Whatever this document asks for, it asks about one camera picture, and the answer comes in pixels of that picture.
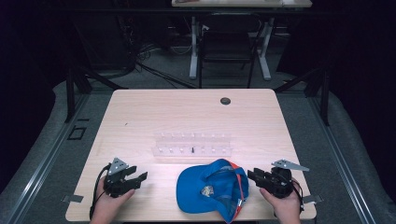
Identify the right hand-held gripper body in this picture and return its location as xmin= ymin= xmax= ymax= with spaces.
xmin=263 ymin=159 xmax=310 ymax=200

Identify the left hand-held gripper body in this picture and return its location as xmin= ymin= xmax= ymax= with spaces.
xmin=102 ymin=157 xmax=135 ymax=199

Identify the blue and orange cap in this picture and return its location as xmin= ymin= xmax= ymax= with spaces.
xmin=176 ymin=158 xmax=250 ymax=224

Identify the person's right hand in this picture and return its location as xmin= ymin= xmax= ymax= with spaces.
xmin=259 ymin=180 xmax=304 ymax=224

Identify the person's left hand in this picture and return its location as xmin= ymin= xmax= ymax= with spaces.
xmin=90 ymin=177 xmax=136 ymax=224

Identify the grey tape strip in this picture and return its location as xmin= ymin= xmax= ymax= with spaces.
xmin=303 ymin=194 xmax=324 ymax=204
xmin=61 ymin=194 xmax=84 ymax=203

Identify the clear acrylic peg rack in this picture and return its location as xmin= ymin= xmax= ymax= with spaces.
xmin=151 ymin=132 xmax=233 ymax=158

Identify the black tape square outline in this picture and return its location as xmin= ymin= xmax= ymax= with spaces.
xmin=66 ymin=125 xmax=87 ymax=141

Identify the black metal stand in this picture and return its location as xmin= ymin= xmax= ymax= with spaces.
xmin=274 ymin=66 xmax=331 ymax=127
xmin=64 ymin=55 xmax=129 ymax=124

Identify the black chair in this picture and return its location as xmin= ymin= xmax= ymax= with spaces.
xmin=197 ymin=12 xmax=263 ymax=90

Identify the white-legged desk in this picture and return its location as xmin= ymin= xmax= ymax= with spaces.
xmin=171 ymin=0 xmax=313 ymax=81

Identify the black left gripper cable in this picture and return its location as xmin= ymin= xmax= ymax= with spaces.
xmin=89 ymin=163 xmax=112 ymax=220

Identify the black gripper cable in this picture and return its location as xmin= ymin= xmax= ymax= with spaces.
xmin=89 ymin=163 xmax=112 ymax=220
xmin=291 ymin=177 xmax=305 ymax=217

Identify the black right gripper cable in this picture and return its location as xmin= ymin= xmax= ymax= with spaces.
xmin=291 ymin=177 xmax=305 ymax=217

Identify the aluminium floor rail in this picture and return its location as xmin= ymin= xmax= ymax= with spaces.
xmin=306 ymin=92 xmax=385 ymax=224
xmin=6 ymin=92 xmax=92 ymax=224

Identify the black floor cable bundle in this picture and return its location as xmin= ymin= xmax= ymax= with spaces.
xmin=134 ymin=43 xmax=198 ymax=90

